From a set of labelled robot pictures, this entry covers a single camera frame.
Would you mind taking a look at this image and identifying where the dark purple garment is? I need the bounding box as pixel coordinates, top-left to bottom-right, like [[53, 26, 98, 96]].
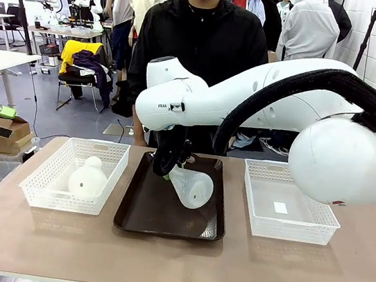
[[65, 48, 119, 110]]

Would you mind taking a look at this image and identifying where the mannequin with white shirt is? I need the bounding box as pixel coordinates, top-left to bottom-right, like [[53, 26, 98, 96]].
[[275, 0, 345, 68]]

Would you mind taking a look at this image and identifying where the small mannequin with patterned top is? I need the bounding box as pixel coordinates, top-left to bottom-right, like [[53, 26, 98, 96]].
[[273, 0, 295, 26]]

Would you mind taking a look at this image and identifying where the black office chair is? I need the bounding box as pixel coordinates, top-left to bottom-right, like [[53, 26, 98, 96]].
[[0, 2, 31, 49]]

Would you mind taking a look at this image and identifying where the black tripod stand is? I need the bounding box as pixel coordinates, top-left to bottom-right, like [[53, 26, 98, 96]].
[[2, 0, 42, 57], [353, 3, 376, 74]]

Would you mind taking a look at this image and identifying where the mannequin with white tank top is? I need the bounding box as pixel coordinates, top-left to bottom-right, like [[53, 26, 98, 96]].
[[96, 0, 137, 74]]

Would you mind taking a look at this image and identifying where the translucent conical flask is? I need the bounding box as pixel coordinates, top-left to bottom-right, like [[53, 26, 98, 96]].
[[164, 166, 216, 212]]

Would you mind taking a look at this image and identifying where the white paper label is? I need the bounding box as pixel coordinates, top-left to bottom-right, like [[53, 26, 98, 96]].
[[271, 201, 291, 215]]

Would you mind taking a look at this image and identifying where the white perforated plastic basket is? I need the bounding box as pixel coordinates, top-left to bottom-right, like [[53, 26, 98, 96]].
[[17, 130, 131, 220], [234, 158, 349, 248]]

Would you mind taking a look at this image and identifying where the yellow garment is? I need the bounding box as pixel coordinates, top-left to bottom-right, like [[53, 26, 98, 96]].
[[58, 38, 103, 80]]

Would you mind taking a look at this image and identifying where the cluttered background work table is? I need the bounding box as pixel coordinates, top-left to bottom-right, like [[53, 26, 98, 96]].
[[28, 19, 105, 44]]

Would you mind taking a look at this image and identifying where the person's right forearm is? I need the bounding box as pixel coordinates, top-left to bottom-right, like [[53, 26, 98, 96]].
[[131, 112, 153, 142]]

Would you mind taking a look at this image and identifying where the person in black jacket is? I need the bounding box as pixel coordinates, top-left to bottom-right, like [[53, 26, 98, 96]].
[[117, 0, 277, 162]]

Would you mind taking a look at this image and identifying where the black metal chair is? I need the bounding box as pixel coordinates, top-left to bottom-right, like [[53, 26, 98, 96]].
[[54, 38, 118, 116]]

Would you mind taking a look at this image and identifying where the mannequin with black coat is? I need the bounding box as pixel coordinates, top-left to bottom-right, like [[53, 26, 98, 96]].
[[323, 0, 356, 45]]

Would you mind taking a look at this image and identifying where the mannequin with blue shirt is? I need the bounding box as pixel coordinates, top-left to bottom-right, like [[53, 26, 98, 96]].
[[225, 0, 268, 28]]

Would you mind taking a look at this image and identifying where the translucent round-bottom flask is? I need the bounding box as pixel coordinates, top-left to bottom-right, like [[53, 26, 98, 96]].
[[66, 153, 112, 201]]

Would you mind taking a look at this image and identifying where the mannequin with black jacket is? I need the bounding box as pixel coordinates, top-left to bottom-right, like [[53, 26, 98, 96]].
[[248, 0, 286, 53]]

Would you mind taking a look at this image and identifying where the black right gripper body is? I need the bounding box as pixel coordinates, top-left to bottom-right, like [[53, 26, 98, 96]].
[[171, 126, 196, 165]]

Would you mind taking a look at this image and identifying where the brown cardboard box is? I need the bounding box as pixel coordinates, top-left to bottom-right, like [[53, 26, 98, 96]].
[[0, 113, 37, 158]]

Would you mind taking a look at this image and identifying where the red and black case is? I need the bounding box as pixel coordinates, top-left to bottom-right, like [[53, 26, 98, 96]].
[[38, 42, 64, 57]]

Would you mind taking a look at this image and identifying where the dark brown plastic tray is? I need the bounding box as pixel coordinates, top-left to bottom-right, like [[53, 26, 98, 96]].
[[112, 144, 237, 247]]

